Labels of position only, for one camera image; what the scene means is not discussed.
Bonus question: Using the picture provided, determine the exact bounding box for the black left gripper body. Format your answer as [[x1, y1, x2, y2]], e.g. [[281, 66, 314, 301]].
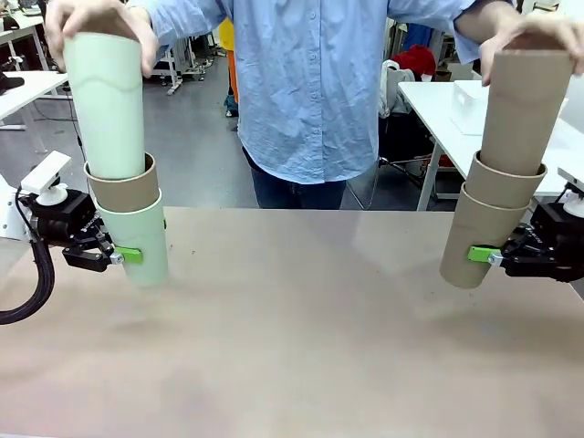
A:
[[26, 187, 104, 250]]

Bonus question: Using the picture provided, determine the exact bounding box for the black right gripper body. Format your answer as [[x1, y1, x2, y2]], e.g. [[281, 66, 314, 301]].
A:
[[530, 202, 584, 257]]

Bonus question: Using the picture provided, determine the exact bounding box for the tall pale green cup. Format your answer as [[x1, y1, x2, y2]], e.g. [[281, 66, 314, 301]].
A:
[[62, 31, 148, 180], [95, 186, 170, 288]]

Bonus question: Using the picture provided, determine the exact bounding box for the tall brown cup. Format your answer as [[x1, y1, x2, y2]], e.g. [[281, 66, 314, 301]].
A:
[[439, 181, 533, 291], [84, 152, 161, 214], [477, 48, 574, 177], [467, 150, 548, 211]]

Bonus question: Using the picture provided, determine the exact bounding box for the person's right forearm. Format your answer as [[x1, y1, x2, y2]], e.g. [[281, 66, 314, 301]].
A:
[[130, 0, 229, 49]]

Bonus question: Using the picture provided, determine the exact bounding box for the person's left forearm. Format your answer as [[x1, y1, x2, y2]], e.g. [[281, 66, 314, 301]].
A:
[[449, 0, 526, 47]]

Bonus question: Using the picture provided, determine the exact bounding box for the person's left hand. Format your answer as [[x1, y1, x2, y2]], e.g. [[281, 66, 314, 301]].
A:
[[478, 15, 584, 88]]

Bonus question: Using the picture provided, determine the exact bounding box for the person's right hand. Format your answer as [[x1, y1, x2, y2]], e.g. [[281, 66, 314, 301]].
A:
[[44, 0, 161, 78]]

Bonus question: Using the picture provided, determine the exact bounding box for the small white side table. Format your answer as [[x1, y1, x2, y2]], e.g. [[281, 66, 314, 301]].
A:
[[0, 70, 70, 143]]

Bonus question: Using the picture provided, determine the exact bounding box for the black object on table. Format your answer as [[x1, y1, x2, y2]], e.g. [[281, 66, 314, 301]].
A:
[[0, 71, 26, 96]]

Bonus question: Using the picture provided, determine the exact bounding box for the white cardboard box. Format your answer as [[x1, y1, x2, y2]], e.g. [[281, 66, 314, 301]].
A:
[[449, 80, 493, 136]]

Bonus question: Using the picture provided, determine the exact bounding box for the large white side table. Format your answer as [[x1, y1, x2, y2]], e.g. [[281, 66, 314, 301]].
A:
[[397, 80, 584, 212]]

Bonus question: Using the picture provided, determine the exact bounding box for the white background desk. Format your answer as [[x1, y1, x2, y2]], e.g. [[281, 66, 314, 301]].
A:
[[144, 34, 193, 96]]

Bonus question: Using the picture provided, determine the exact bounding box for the white plastic bag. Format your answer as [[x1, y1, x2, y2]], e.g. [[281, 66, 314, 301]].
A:
[[378, 58, 414, 116]]

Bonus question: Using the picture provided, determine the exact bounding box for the red fabric item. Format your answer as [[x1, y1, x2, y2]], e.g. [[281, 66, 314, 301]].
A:
[[391, 44, 438, 77]]

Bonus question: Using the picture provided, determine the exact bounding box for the orange yellow fabric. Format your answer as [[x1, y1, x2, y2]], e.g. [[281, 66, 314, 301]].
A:
[[218, 17, 241, 106]]

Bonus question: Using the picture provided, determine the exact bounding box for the person in blue shirt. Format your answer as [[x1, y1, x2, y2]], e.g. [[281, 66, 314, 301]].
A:
[[148, 0, 519, 210]]

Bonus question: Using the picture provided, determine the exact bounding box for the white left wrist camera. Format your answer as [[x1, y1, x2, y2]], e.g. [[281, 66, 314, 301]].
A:
[[20, 152, 73, 206]]

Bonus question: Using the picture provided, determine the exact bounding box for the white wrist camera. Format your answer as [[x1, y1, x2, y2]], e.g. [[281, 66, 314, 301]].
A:
[[557, 166, 584, 212], [20, 152, 73, 206]]

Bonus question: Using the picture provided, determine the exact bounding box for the black corrugated cable hose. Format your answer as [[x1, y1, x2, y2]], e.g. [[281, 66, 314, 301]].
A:
[[0, 184, 57, 326]]

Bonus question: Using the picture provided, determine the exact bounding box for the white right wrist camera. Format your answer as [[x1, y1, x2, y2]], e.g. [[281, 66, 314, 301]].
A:
[[557, 166, 584, 212]]

